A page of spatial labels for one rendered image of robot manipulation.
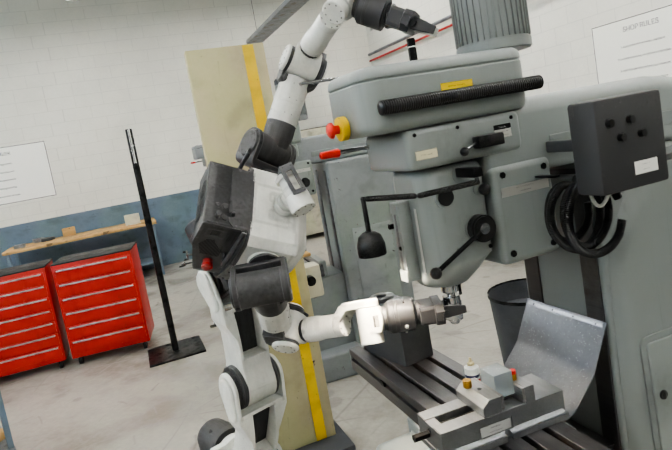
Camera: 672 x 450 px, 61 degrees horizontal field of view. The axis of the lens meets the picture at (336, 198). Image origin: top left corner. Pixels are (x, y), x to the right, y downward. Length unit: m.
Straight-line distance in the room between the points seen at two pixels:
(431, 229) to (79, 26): 9.51
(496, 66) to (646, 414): 1.03
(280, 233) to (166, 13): 9.34
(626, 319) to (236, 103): 2.16
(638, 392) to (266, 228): 1.10
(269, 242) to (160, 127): 8.95
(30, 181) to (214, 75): 7.54
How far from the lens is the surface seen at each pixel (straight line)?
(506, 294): 3.86
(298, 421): 3.48
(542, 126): 1.60
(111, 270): 5.87
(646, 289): 1.77
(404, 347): 1.92
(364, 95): 1.33
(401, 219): 1.47
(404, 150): 1.37
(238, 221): 1.47
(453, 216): 1.45
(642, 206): 1.73
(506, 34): 1.58
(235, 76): 3.13
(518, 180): 1.53
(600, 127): 1.36
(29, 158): 10.41
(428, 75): 1.39
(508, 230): 1.52
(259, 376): 1.90
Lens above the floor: 1.75
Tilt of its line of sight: 6 degrees down
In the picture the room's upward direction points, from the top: 10 degrees counter-clockwise
